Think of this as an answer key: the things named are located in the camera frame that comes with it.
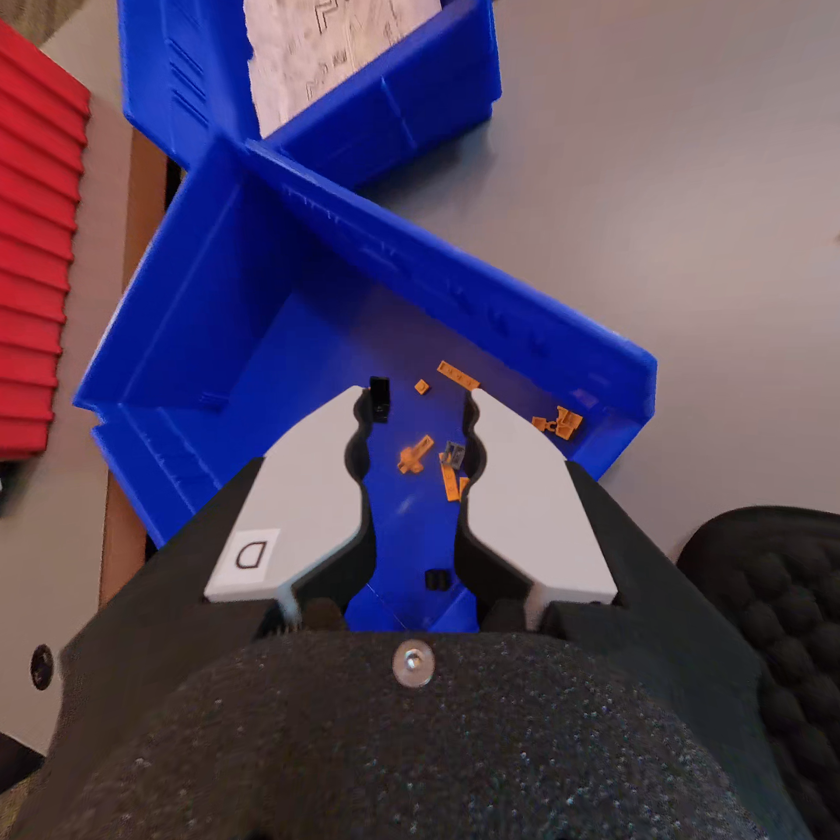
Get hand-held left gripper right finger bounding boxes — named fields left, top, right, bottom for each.
left=454, top=388, right=619, bottom=627

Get crumpled white printed paper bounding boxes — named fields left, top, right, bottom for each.
left=244, top=0, right=442, bottom=139

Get grey side table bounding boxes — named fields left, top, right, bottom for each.
left=0, top=0, right=135, bottom=756

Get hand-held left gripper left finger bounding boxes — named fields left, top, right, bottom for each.
left=203, top=386, right=378, bottom=631

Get blue plastic bin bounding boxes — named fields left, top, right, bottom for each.
left=118, top=0, right=503, bottom=191
left=72, top=138, right=658, bottom=634

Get red plastic bin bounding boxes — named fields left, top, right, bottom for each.
left=0, top=20, right=93, bottom=460

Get yellow lego pieces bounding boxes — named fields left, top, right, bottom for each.
left=395, top=360, right=585, bottom=504

